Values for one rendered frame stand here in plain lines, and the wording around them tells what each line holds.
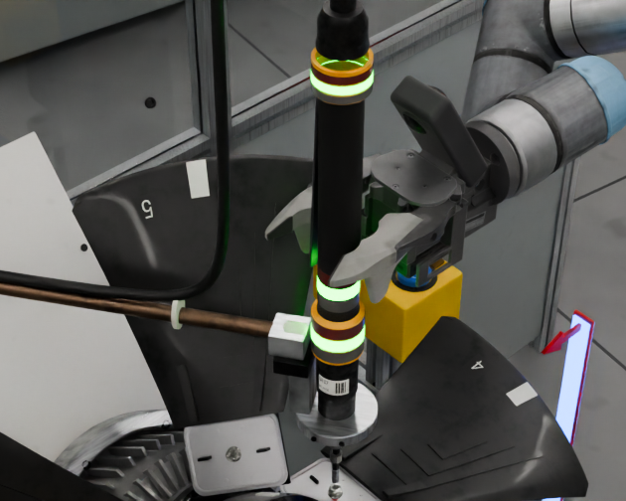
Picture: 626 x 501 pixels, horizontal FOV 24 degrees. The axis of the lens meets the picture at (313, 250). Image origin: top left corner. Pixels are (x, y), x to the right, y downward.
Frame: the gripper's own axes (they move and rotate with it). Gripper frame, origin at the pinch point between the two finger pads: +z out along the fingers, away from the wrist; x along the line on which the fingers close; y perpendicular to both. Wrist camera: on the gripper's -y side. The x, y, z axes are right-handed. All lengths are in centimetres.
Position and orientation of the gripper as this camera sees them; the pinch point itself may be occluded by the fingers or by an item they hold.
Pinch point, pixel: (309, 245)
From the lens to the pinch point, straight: 108.7
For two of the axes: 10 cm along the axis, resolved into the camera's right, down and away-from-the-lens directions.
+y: -0.1, 7.5, 6.6
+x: -6.7, -4.9, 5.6
